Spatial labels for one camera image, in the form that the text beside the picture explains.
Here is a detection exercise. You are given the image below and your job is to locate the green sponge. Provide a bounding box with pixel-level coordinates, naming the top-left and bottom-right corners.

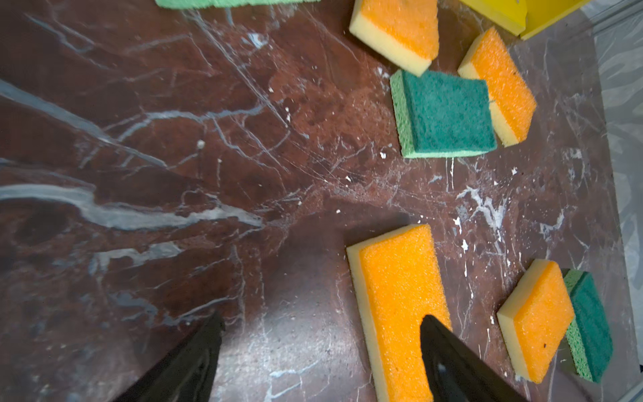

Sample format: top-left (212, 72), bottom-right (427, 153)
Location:
top-left (563, 269), bottom-right (614, 384)
top-left (390, 70), bottom-right (497, 158)
top-left (155, 0), bottom-right (317, 10)

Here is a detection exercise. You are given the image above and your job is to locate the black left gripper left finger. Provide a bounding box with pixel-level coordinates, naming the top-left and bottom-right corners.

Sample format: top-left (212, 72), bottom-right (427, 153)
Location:
top-left (116, 313), bottom-right (225, 401)

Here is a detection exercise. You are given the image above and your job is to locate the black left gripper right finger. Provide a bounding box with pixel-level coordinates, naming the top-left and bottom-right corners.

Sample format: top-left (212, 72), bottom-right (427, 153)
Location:
top-left (420, 315), bottom-right (525, 401)

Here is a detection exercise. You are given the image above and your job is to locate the orange sponge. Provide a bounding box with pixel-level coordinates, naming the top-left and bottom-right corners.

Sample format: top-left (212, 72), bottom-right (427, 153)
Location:
top-left (349, 0), bottom-right (440, 77)
top-left (497, 259), bottom-right (574, 384)
top-left (457, 28), bottom-right (537, 147)
top-left (347, 224), bottom-right (452, 401)

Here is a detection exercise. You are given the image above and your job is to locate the yellow shelf with coloured boards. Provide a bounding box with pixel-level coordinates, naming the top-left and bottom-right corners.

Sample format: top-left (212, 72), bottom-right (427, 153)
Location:
top-left (462, 0), bottom-right (589, 40)

